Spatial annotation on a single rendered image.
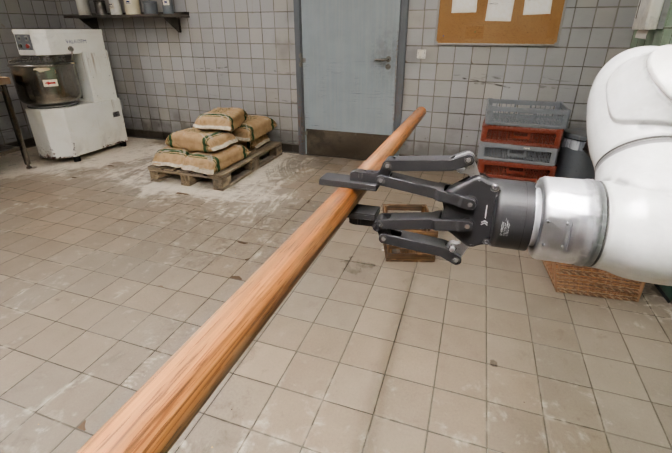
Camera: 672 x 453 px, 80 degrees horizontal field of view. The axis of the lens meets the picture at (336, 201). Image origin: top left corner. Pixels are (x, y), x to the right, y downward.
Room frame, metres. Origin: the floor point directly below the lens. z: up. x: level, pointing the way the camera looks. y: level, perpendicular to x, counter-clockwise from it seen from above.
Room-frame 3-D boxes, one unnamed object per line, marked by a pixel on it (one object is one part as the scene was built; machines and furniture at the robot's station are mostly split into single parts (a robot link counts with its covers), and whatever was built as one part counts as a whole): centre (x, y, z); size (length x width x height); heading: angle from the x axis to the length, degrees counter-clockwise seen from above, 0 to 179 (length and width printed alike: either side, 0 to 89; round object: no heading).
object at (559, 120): (3.34, -1.56, 0.68); 0.60 x 0.40 x 0.16; 71
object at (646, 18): (3.10, -2.20, 1.44); 0.28 x 0.11 x 0.38; 161
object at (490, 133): (3.35, -1.56, 0.53); 0.60 x 0.40 x 0.16; 68
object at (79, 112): (4.45, 2.93, 0.66); 0.92 x 0.59 x 1.32; 161
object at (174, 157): (3.77, 1.46, 0.22); 0.62 x 0.36 x 0.15; 166
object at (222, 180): (3.99, 1.18, 0.07); 1.20 x 0.80 x 0.14; 161
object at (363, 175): (0.44, -0.04, 1.17); 0.05 x 0.01 x 0.03; 72
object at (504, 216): (0.40, -0.17, 1.13); 0.09 x 0.07 x 0.08; 72
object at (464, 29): (3.83, -1.40, 1.55); 1.04 x 0.03 x 0.74; 71
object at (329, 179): (0.45, -0.02, 1.15); 0.07 x 0.03 x 0.01; 72
